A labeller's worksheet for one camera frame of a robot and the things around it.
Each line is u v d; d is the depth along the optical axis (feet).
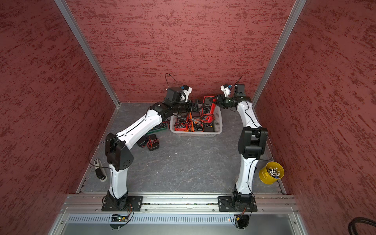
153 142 3.02
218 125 3.24
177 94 2.11
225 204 2.43
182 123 3.17
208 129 3.29
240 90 2.50
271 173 2.26
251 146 1.86
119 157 1.60
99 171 2.65
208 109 2.92
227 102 2.68
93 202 2.47
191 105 2.33
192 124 3.19
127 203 2.24
